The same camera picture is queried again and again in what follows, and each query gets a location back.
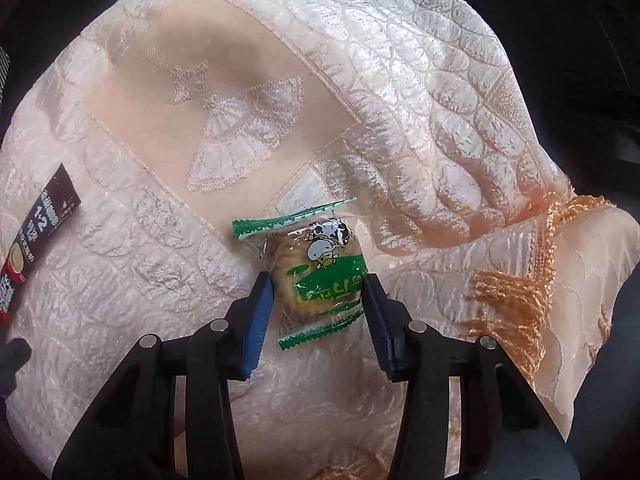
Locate Nescafe coffee stick sachet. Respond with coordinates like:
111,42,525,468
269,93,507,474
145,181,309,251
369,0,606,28
1,164,81,326

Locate green cartoon biscuit packet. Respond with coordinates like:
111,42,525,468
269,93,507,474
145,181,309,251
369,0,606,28
231,198,368,350

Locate peach embroidered fringed cloth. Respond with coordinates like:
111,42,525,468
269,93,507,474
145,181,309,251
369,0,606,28
1,0,639,474

